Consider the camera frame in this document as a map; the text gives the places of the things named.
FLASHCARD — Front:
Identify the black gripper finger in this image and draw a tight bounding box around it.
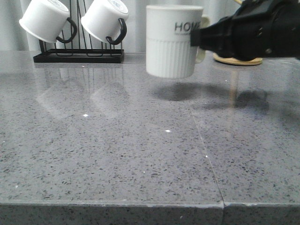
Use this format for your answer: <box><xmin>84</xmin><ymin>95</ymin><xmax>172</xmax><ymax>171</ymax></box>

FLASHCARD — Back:
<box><xmin>190</xmin><ymin>16</ymin><xmax>235</xmax><ymax>58</ymax></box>

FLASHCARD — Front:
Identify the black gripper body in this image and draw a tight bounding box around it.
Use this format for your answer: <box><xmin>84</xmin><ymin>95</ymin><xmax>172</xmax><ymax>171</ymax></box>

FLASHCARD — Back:
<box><xmin>231</xmin><ymin>0</ymin><xmax>300</xmax><ymax>60</ymax></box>

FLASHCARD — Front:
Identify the white HOME mug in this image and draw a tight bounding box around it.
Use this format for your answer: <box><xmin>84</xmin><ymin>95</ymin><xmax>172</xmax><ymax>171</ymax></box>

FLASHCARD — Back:
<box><xmin>146</xmin><ymin>5</ymin><xmax>210</xmax><ymax>79</ymax></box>

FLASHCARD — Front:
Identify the wooden mug tree stand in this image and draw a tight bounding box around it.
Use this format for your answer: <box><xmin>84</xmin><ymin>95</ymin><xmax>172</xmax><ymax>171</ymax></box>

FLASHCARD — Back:
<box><xmin>212</xmin><ymin>0</ymin><xmax>263</xmax><ymax>67</ymax></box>

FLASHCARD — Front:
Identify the right white hanging mug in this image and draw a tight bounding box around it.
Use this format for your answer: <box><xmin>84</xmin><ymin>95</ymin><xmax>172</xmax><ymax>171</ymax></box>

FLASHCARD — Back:
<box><xmin>81</xmin><ymin>0</ymin><xmax>129</xmax><ymax>45</ymax></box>

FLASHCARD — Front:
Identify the white hanging mug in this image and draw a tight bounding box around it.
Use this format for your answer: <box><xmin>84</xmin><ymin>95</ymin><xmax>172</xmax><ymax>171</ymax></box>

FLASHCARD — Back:
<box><xmin>81</xmin><ymin>0</ymin><xmax>129</xmax><ymax>45</ymax></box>
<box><xmin>19</xmin><ymin>0</ymin><xmax>78</xmax><ymax>44</ymax></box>

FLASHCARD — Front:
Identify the left white hanging mug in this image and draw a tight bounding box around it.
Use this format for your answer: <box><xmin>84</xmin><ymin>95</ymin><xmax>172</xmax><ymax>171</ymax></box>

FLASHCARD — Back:
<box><xmin>19</xmin><ymin>0</ymin><xmax>78</xmax><ymax>44</ymax></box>

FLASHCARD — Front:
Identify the black wire mug rack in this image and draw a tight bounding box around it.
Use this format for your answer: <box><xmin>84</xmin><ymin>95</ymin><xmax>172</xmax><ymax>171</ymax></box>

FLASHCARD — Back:
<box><xmin>33</xmin><ymin>0</ymin><xmax>124</xmax><ymax>63</ymax></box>

